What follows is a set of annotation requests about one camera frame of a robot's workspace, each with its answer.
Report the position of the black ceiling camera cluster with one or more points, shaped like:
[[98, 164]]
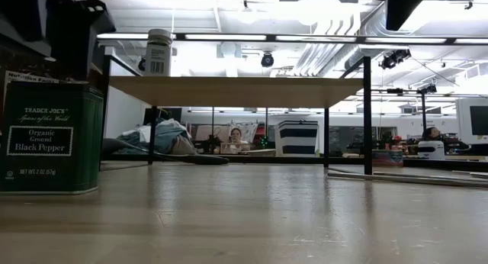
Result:
[[394, 58]]

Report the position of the round black ceiling camera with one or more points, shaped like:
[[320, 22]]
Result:
[[141, 64], [267, 60]]

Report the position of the brown spice pouch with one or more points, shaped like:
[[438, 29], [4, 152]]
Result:
[[30, 78]]

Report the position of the small white device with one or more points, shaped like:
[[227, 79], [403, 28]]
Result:
[[431, 149]]

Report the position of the striped storage bin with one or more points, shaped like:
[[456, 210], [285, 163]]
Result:
[[296, 132]]

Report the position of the black chalkboard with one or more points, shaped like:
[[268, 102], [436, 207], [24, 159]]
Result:
[[345, 140]]

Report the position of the white label seasoning jar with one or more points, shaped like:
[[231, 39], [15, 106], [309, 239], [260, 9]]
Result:
[[158, 54]]

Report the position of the green black pepper tin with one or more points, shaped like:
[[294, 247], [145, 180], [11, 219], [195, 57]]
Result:
[[49, 142]]

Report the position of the black camera stand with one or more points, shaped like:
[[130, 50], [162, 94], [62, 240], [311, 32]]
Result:
[[424, 111]]

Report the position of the black frame wooden shelf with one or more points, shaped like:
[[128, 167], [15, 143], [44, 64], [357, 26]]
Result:
[[236, 92]]

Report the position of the white computer monitor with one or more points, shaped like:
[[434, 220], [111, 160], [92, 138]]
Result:
[[463, 119]]

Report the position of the red background object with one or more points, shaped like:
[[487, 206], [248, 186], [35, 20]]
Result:
[[260, 130]]

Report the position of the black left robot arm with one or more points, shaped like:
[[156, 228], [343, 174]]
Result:
[[19, 12]]

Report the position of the black table edge trim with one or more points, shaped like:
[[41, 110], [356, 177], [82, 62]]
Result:
[[267, 159]]

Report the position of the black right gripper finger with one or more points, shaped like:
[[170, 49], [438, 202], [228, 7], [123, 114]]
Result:
[[400, 4]]

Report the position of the black background screen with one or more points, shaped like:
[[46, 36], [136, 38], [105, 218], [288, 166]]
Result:
[[167, 113]]

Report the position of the thin metal rod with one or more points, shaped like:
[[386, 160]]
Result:
[[400, 179], [427, 175]]

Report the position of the overhead light bar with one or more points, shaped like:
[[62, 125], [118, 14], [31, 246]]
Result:
[[225, 37]]

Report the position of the person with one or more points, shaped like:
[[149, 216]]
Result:
[[431, 133], [236, 136]]

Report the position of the pile of cloth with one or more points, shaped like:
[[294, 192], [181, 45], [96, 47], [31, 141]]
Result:
[[171, 136]]

